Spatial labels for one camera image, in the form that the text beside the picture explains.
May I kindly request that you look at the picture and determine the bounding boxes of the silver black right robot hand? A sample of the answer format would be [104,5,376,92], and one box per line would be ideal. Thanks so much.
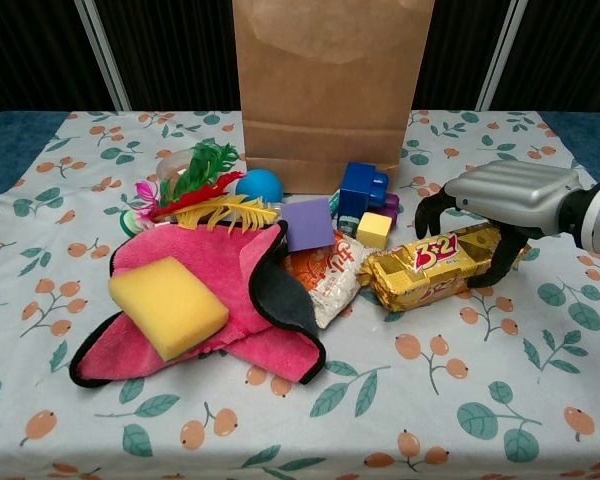
[413,160,585,290]

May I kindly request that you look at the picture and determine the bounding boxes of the gold biscuit pack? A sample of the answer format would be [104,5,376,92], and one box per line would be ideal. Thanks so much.
[358,223,532,314]

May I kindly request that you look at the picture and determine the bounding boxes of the orange white rice bag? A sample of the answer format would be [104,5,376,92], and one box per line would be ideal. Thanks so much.
[284,230,384,330]

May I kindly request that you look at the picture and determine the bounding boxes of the brown paper bag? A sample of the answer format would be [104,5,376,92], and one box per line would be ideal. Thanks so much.
[232,0,436,196]

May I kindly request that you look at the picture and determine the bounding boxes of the small purple toy block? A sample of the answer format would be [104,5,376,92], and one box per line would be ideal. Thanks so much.
[379,192,400,229]

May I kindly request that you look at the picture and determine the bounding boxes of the yellow cube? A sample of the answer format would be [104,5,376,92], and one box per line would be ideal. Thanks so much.
[356,211,394,249]

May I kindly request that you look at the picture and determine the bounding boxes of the black pleated curtain panel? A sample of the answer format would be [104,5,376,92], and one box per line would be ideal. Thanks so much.
[92,0,244,112]
[414,0,519,112]
[492,0,600,114]
[0,0,119,115]

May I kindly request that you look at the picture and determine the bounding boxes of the blue toy block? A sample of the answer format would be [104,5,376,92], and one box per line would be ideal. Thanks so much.
[338,160,392,221]

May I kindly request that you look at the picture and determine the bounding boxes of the small dark green stamp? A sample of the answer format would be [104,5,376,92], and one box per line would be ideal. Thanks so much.
[335,212,362,236]

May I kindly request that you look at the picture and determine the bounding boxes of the purple foam block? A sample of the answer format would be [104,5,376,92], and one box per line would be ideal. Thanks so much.
[283,197,337,253]

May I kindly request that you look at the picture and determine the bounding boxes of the blue ball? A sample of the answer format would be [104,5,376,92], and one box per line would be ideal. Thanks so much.
[234,169,285,205]

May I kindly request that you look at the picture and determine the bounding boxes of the yellow plastic feather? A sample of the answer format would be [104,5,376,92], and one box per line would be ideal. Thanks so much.
[172,195,280,235]

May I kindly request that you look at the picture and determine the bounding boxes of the floral print tablecloth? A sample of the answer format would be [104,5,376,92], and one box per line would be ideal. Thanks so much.
[0,109,600,480]

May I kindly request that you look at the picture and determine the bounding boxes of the red plastic feather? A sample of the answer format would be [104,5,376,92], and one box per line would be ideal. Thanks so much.
[152,170,247,219]

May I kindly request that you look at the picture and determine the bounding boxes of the pink cloth black trim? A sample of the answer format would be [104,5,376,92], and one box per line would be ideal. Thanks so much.
[68,219,327,389]

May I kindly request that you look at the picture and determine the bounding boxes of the clear cup brown contents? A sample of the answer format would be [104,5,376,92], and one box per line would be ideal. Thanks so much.
[155,148,201,182]

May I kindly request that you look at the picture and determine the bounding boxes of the yellow sponge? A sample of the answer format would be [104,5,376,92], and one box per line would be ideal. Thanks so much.
[107,256,230,362]

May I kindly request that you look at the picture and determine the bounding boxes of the pink flower toy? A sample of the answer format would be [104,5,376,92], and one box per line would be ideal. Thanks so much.
[118,180,161,237]

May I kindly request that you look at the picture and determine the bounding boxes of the blue table cover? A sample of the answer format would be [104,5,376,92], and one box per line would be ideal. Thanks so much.
[0,109,600,226]

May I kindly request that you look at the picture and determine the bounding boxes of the white partition frame post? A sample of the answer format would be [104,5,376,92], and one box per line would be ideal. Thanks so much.
[477,0,530,112]
[74,0,132,112]

